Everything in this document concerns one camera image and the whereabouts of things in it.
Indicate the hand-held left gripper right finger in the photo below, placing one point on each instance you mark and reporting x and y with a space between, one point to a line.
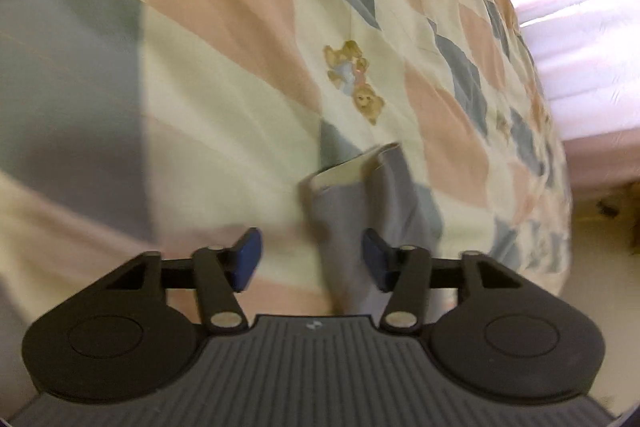
373 253

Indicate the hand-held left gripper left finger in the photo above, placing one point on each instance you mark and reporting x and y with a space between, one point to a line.
248 257

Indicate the grey garment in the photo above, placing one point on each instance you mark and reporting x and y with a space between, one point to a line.
345 217

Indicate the pastel patchwork quilt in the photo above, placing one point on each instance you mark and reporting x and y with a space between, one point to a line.
200 57

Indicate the pink curtain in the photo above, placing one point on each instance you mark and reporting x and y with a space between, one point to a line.
575 7

